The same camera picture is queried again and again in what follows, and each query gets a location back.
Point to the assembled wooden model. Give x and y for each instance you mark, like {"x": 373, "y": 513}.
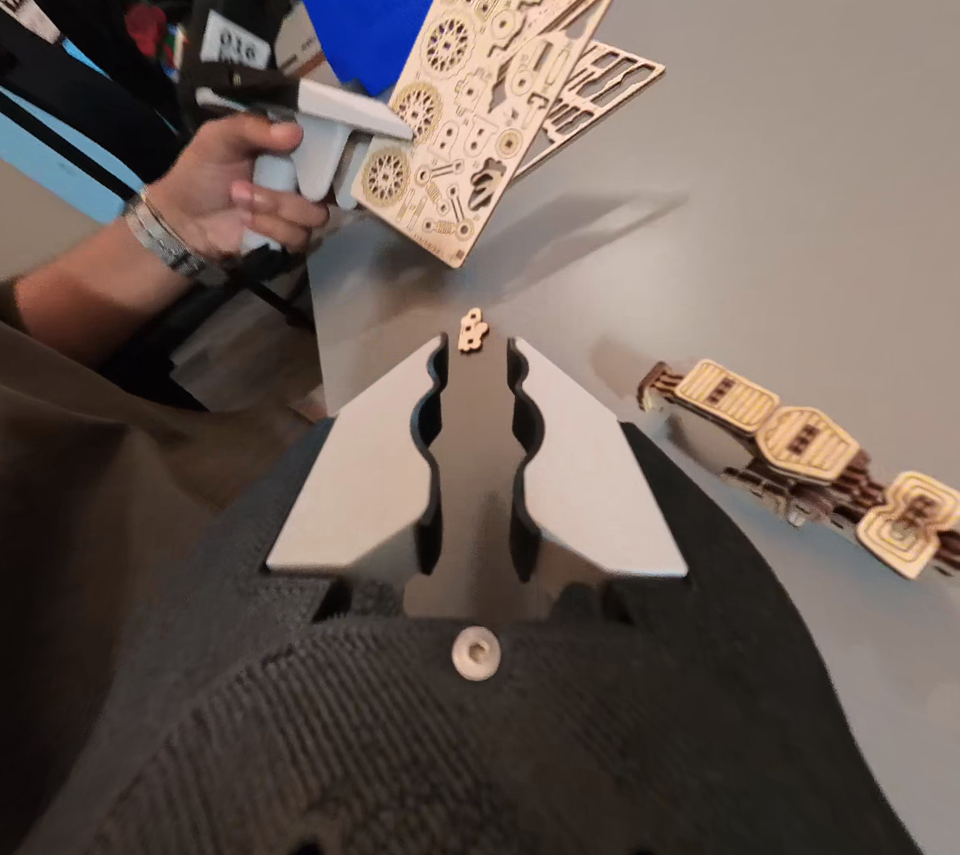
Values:
{"x": 806, "y": 439}

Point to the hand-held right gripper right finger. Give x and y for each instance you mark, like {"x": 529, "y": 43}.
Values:
{"x": 600, "y": 487}

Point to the person's left hand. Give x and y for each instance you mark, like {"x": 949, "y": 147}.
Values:
{"x": 202, "y": 187}

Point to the wooden puzzle parts sheet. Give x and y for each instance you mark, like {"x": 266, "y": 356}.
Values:
{"x": 448, "y": 246}

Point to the emptied wooden frame sheet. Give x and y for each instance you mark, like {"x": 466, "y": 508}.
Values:
{"x": 649, "y": 69}

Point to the black white marker board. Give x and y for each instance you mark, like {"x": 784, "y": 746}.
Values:
{"x": 22, "y": 7}

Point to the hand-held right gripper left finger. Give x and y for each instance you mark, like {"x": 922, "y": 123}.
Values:
{"x": 352, "y": 472}

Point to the small wooden puzzle piece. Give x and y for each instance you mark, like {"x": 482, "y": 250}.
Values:
{"x": 472, "y": 334}

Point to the person's left forearm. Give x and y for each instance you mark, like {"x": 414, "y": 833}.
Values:
{"x": 75, "y": 300}

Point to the grey desk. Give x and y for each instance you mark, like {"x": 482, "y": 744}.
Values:
{"x": 750, "y": 195}

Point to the person's brown clothing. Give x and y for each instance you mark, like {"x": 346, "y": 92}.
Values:
{"x": 90, "y": 495}

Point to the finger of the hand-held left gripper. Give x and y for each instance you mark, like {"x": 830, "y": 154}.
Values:
{"x": 337, "y": 105}
{"x": 352, "y": 184}

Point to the engraved wooden puzzle sheet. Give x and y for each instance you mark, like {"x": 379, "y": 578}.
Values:
{"x": 571, "y": 7}

